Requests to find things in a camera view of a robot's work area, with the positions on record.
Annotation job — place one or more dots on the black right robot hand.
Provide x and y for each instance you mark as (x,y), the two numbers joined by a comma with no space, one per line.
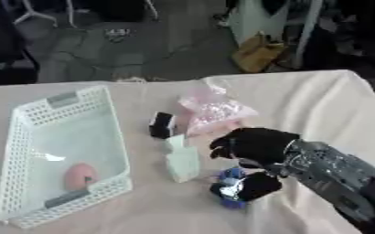
(260,145)

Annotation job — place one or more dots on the blue and silver packet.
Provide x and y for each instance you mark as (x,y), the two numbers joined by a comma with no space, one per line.
(229,182)

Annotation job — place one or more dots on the small black box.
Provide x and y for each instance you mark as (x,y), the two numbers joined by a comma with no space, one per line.
(161,125)

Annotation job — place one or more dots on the pink plastic bag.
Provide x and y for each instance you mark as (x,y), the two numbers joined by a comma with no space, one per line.
(215,109)

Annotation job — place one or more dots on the pale green carton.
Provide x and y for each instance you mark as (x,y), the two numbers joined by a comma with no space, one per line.
(181,160)

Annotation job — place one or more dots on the brown paper bag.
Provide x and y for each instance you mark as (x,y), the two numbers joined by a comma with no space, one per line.
(257,53)

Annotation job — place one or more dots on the white table leg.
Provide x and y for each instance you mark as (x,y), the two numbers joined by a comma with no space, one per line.
(309,30)

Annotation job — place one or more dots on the pink toy peach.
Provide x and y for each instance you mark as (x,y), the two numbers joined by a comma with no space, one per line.
(80,176)

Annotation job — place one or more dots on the white perforated plastic basket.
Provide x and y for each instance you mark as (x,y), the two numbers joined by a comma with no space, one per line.
(62,158)

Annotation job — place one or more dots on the white chair frame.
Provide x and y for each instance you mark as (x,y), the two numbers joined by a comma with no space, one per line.
(36,12)

